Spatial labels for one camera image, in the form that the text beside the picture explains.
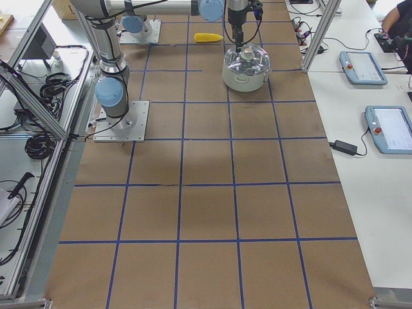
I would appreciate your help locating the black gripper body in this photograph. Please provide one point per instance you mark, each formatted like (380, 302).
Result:
(235, 22)

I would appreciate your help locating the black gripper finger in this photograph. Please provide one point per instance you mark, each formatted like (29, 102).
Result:
(240, 40)
(236, 37)

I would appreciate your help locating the glass pot lid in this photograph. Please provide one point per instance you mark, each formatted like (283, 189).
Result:
(250, 60)

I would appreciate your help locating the yellow corn cob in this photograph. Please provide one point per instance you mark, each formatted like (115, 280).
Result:
(207, 37)

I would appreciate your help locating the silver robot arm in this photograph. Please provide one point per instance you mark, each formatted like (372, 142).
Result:
(112, 91)
(137, 25)

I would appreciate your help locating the pale green cooking pot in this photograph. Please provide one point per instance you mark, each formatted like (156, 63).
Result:
(243, 83)

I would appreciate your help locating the far blue teach pendant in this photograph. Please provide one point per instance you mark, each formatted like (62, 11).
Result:
(362, 68)

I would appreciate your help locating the blue teach pendant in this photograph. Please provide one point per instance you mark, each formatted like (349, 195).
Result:
(362, 68)
(390, 128)

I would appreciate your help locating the black power adapter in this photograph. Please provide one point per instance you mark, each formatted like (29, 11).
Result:
(344, 147)

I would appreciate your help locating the seated person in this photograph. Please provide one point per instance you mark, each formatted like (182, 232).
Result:
(397, 23)

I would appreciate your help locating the cardboard box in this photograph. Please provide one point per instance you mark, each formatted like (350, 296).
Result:
(64, 9)

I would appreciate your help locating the near blue teach pendant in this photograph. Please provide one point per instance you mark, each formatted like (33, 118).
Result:
(390, 128)

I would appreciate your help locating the grey electronics box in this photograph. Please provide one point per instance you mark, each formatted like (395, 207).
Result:
(41, 47)

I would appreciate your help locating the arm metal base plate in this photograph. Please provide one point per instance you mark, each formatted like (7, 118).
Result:
(130, 129)
(127, 39)

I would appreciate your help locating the aluminium frame post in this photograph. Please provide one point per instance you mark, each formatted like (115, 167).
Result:
(322, 28)

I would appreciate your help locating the aluminium frame diagonal strut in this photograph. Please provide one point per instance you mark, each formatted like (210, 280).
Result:
(30, 100)

